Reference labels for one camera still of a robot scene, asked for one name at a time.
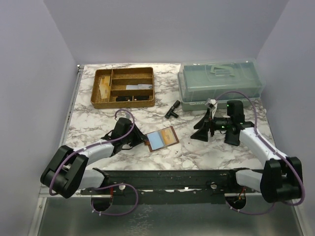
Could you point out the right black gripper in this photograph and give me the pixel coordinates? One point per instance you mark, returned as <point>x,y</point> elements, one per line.
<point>202,133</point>

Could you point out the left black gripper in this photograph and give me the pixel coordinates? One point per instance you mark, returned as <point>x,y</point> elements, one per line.
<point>140,137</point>

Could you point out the blue credit card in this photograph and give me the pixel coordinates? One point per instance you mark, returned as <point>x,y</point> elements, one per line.
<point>155,140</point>

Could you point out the brown leather card holder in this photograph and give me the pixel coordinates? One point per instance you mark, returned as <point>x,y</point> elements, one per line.
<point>148,144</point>

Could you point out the tan credit card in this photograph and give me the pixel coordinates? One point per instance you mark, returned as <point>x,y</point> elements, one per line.
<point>168,136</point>

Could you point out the gold card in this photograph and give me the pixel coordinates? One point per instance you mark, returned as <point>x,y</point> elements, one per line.
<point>104,87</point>

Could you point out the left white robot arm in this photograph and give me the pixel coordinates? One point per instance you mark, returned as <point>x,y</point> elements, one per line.
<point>83,159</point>

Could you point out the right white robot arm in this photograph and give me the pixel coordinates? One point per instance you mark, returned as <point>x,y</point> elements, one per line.
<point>281,178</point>

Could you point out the white card in tray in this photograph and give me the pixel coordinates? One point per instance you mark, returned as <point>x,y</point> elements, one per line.
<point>139,87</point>

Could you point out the black snap wallet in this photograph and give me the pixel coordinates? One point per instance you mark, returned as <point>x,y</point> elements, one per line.
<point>232,137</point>

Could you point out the black T-shaped pipe fitting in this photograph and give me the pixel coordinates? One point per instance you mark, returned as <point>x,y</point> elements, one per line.
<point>171,112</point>

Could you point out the black item in tray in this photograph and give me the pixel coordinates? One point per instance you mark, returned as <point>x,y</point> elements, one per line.
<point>132,98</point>

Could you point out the brown cork organizer tray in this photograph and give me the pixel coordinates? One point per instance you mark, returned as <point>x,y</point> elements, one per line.
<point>119,79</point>

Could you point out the clear lidded plastic box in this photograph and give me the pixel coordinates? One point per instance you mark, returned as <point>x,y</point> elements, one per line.
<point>201,80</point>

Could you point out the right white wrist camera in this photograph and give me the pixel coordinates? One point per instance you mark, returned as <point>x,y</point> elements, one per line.
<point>212,104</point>

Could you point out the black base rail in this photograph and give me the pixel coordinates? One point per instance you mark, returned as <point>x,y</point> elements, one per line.
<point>150,187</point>

